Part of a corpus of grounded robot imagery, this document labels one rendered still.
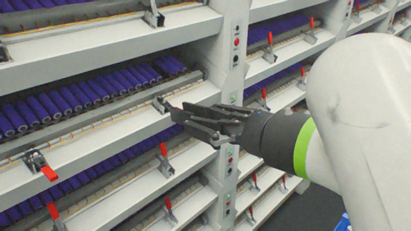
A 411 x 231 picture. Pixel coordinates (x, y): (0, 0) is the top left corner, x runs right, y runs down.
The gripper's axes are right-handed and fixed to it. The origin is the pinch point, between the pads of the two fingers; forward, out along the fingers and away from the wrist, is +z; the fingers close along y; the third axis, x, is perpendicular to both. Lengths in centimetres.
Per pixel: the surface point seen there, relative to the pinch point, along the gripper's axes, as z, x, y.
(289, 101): 11, -20, 58
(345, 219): -14, -56, 49
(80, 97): 16.4, 5.8, -13.9
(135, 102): 10.9, 2.5, -5.0
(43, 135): 10.9, 3.2, -23.9
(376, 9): 9, 1, 139
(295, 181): 22, -75, 80
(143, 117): 8.9, -0.6, -5.2
